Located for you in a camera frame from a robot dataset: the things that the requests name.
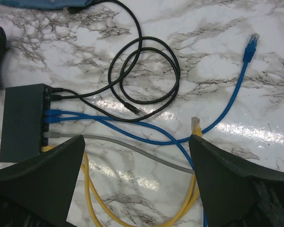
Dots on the black network switch box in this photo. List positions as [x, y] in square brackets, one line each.
[23, 122]

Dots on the blue cloth placemat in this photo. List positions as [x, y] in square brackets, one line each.
[45, 4]

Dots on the blue ethernet cable long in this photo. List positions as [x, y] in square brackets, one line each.
[55, 116]

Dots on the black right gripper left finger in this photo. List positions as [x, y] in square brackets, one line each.
[37, 192]

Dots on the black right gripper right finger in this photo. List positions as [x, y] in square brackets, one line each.
[236, 192]

